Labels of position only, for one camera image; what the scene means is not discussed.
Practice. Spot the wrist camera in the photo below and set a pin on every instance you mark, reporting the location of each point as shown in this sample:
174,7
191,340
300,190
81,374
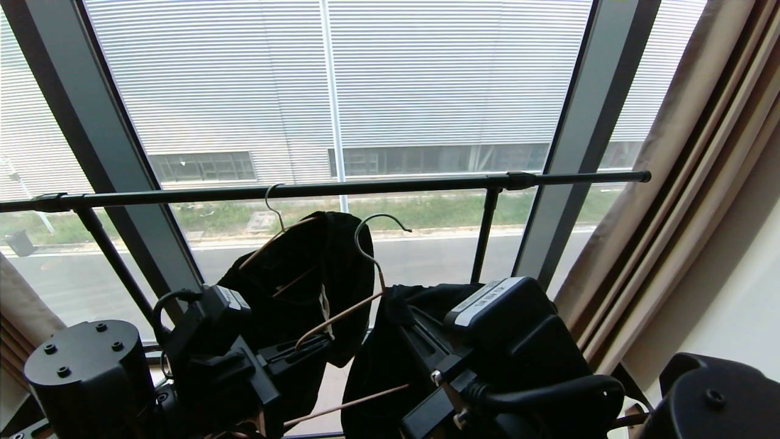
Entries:
207,323
512,323

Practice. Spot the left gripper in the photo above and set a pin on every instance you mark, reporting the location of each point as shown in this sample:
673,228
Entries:
231,390

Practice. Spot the black garment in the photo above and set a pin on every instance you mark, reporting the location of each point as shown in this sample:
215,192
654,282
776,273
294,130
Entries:
378,366

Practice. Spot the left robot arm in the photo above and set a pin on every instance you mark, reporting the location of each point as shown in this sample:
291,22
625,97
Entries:
91,378

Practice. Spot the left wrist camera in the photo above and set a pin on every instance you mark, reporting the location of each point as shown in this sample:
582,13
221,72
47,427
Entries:
207,323

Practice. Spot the black clothes rack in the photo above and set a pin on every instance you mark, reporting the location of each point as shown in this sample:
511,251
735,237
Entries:
396,185

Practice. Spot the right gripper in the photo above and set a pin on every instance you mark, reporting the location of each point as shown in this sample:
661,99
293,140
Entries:
451,414

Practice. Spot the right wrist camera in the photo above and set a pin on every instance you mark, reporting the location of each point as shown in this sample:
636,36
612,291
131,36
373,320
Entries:
512,323

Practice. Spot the window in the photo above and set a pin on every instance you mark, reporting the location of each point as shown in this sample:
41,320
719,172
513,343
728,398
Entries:
426,79

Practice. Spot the black shorts with white stripes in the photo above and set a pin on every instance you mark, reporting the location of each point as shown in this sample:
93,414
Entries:
292,305

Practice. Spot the brown curtain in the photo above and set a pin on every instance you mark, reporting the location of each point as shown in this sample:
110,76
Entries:
24,305
670,183

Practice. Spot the pink clothes hanger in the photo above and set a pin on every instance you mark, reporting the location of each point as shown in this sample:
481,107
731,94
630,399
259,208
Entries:
262,249
341,314

